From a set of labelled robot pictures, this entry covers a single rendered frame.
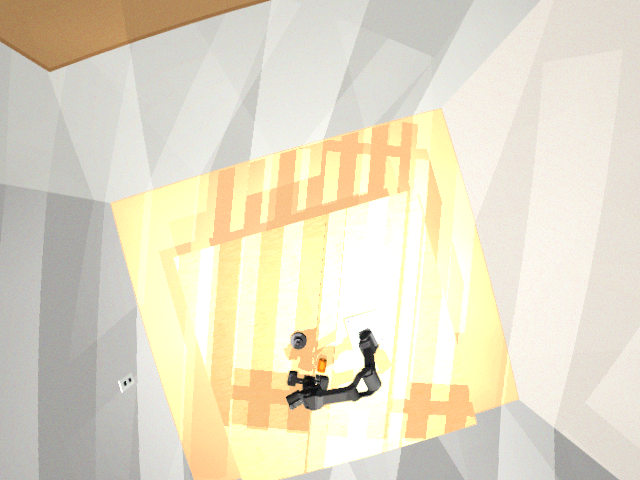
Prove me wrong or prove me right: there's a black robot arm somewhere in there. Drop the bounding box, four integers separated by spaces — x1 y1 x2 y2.
286 327 382 411

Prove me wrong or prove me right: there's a grey round pedestal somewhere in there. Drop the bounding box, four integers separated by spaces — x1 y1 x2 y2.
290 332 307 350

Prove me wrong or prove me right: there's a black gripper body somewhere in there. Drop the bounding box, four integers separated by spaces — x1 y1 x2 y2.
287 371 329 391

